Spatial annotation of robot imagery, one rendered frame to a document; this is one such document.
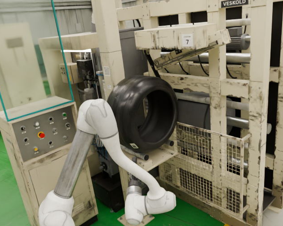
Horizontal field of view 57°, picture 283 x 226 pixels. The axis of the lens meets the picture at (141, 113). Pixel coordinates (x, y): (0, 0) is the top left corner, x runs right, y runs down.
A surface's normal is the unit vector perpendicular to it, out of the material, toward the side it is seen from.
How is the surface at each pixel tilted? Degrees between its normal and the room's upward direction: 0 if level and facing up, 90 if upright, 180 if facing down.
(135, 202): 23
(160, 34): 90
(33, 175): 90
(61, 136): 90
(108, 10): 90
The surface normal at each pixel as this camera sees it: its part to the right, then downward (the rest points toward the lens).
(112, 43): 0.66, 0.18
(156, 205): -0.14, 0.24
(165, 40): -0.74, 0.30
